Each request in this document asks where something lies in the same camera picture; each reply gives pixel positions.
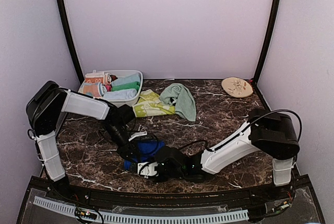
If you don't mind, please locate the green rolled towel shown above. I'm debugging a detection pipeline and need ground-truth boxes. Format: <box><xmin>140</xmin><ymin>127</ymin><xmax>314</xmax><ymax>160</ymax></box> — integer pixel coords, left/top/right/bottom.
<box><xmin>111</xmin><ymin>81</ymin><xmax>141</xmax><ymax>91</ymax></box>

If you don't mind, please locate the right black frame post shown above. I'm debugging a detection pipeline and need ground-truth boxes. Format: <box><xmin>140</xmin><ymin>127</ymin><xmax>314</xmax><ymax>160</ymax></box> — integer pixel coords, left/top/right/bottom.
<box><xmin>253</xmin><ymin>0</ymin><xmax>280</xmax><ymax>84</ymax></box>

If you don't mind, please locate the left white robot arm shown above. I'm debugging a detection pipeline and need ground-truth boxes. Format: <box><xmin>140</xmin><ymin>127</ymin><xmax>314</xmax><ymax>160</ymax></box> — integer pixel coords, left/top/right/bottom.
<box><xmin>26</xmin><ymin>80</ymin><xmax>139</xmax><ymax>201</ymax></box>

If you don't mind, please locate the white plastic basket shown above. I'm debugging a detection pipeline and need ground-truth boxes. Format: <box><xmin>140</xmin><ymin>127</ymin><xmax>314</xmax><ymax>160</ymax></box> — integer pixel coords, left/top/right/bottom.
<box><xmin>78</xmin><ymin>70</ymin><xmax>143</xmax><ymax>107</ymax></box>

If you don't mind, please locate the white slotted cable duct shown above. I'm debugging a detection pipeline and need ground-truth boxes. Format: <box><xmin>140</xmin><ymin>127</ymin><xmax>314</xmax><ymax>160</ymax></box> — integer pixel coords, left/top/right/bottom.
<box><xmin>33</xmin><ymin>196</ymin><xmax>249</xmax><ymax>224</ymax></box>

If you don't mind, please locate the left black frame post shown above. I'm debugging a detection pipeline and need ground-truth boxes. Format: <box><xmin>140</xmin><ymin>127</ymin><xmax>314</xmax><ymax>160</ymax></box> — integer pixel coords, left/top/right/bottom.
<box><xmin>56</xmin><ymin>0</ymin><xmax>85</xmax><ymax>84</ymax></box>

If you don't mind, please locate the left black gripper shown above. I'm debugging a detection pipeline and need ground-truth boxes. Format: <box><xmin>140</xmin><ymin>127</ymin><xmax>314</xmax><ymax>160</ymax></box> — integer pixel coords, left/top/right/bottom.
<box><xmin>103</xmin><ymin>122</ymin><xmax>140</xmax><ymax>163</ymax></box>

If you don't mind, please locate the cream bird-pattern plate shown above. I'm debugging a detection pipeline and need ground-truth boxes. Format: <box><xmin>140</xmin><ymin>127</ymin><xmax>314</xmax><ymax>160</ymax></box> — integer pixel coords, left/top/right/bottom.
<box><xmin>221</xmin><ymin>77</ymin><xmax>254</xmax><ymax>98</ymax></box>

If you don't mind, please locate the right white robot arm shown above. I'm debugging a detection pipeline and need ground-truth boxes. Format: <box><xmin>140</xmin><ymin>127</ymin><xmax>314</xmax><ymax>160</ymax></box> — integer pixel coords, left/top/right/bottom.
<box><xmin>154</xmin><ymin>109</ymin><xmax>301</xmax><ymax>200</ymax></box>

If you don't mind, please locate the orange patterned rolled towel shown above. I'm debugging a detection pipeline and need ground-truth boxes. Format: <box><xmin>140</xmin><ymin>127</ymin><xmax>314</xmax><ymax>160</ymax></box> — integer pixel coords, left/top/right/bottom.
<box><xmin>85</xmin><ymin>70</ymin><xmax>110</xmax><ymax>84</ymax></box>

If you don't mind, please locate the yellow-green patterned towel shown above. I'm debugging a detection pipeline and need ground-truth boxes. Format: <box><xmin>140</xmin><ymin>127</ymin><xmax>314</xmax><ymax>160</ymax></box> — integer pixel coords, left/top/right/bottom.
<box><xmin>133</xmin><ymin>89</ymin><xmax>175</xmax><ymax>117</ymax></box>

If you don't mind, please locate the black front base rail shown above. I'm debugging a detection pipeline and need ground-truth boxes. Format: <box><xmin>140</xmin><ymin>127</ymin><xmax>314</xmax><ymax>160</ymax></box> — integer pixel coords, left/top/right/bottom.
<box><xmin>26</xmin><ymin>175</ymin><xmax>311</xmax><ymax>209</ymax></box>

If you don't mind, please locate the orange blue rolled towel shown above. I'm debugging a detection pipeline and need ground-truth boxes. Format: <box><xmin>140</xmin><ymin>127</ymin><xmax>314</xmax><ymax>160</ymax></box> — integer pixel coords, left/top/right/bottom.
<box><xmin>79</xmin><ymin>82</ymin><xmax>107</xmax><ymax>98</ymax></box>

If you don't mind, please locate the pink red rolled towel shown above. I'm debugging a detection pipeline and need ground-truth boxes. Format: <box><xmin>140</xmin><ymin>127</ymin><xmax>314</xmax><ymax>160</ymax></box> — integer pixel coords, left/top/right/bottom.
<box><xmin>104</xmin><ymin>75</ymin><xmax>118</xmax><ymax>91</ymax></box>

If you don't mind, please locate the black frame post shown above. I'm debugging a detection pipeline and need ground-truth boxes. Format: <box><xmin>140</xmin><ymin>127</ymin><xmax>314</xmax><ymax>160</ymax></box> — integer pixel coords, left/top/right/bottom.
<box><xmin>56</xmin><ymin>0</ymin><xmax>85</xmax><ymax>84</ymax></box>
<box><xmin>253</xmin><ymin>0</ymin><xmax>280</xmax><ymax>84</ymax></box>

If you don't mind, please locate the light blue rolled towel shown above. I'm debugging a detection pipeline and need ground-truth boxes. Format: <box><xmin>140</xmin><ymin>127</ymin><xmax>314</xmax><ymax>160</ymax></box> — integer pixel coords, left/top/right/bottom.
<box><xmin>111</xmin><ymin>73</ymin><xmax>141</xmax><ymax>87</ymax></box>

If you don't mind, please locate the pale blue rolled towel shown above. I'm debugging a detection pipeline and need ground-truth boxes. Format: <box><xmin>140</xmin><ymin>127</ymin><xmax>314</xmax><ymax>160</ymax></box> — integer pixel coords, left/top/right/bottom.
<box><xmin>102</xmin><ymin>89</ymin><xmax>137</xmax><ymax>101</ymax></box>

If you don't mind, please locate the sage green towel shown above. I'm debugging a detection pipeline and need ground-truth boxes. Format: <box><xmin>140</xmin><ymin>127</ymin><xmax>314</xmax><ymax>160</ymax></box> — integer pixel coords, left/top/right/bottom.
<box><xmin>160</xmin><ymin>83</ymin><xmax>197</xmax><ymax>122</ymax></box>

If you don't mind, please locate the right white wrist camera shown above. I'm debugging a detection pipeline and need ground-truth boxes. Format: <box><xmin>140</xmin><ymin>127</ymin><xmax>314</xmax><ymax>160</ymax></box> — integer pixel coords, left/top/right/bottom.
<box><xmin>137</xmin><ymin>162</ymin><xmax>158</xmax><ymax>179</ymax></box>

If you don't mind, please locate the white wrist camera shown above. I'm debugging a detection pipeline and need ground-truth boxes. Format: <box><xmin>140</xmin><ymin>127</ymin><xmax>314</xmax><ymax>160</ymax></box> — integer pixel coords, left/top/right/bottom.
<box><xmin>137</xmin><ymin>162</ymin><xmax>158</xmax><ymax>179</ymax></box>
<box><xmin>128</xmin><ymin>131</ymin><xmax>147</xmax><ymax>142</ymax></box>

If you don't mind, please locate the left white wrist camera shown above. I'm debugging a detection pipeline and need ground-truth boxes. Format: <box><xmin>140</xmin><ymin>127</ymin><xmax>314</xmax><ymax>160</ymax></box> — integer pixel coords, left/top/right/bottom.
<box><xmin>128</xmin><ymin>131</ymin><xmax>147</xmax><ymax>142</ymax></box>

